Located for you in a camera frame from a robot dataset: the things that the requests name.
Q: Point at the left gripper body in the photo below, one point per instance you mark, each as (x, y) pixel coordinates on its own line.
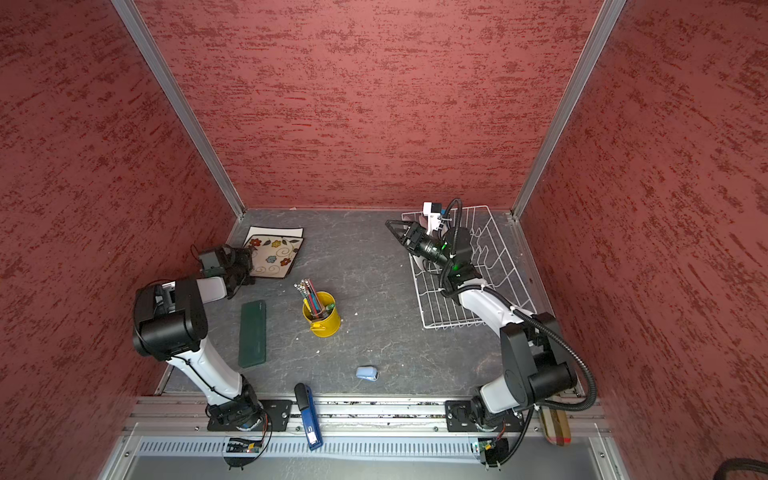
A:
(240, 264)

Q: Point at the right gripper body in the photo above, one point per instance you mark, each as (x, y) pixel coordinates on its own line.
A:
(429, 245)

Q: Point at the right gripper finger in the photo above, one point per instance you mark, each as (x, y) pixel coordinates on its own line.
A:
(404, 237)
(398, 228)

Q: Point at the square floral plate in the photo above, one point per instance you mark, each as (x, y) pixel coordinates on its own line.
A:
(272, 256)

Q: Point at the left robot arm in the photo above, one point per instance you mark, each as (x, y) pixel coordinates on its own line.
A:
(170, 325)

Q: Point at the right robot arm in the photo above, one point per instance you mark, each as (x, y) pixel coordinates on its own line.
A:
(536, 365)

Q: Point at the green rectangular block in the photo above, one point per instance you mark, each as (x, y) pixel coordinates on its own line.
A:
(252, 335)

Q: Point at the coloured pencils bundle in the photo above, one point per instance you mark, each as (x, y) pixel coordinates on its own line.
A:
(317, 309)

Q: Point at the yellow pencil cup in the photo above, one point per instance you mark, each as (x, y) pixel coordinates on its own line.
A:
(329, 322)

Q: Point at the light blue eraser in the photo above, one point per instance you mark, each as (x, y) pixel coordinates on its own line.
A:
(367, 373)

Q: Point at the blue black stapler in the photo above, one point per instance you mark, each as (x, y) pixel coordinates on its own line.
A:
(309, 417)

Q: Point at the plaid tape roll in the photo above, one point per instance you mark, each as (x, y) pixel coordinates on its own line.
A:
(555, 426)

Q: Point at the white wire dish rack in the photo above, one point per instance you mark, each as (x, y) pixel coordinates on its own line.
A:
(495, 261)

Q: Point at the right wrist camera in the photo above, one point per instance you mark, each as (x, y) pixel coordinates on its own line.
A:
(432, 219)

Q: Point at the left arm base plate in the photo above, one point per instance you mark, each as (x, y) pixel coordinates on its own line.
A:
(268, 415)

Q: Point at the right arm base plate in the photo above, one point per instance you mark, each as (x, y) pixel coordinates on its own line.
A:
(471, 416)

